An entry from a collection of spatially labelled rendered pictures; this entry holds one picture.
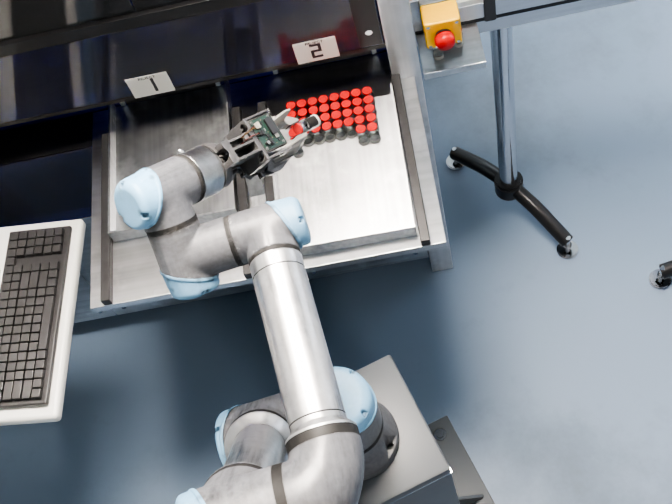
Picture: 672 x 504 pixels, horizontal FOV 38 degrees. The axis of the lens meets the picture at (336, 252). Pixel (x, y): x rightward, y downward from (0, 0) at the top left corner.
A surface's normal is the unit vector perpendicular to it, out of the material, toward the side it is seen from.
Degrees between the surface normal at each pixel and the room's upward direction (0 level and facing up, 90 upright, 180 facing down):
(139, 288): 0
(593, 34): 0
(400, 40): 90
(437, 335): 0
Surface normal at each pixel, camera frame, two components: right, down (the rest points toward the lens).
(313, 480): -0.02, -0.53
